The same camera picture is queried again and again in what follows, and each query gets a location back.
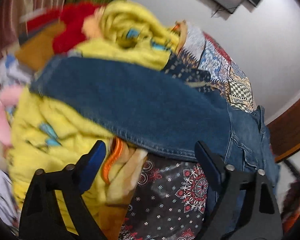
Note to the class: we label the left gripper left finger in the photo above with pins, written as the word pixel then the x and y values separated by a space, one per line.
pixel 41 217

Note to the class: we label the red garment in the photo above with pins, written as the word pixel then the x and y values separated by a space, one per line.
pixel 72 15

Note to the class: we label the patchwork patterned bed quilt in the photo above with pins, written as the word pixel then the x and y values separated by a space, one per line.
pixel 170 197

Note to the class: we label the yellow duck fleece blanket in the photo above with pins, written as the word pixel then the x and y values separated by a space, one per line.
pixel 49 134

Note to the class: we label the blue denim jeans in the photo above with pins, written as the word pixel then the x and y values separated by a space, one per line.
pixel 160 114

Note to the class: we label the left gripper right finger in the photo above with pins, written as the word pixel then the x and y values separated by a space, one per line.
pixel 246 207

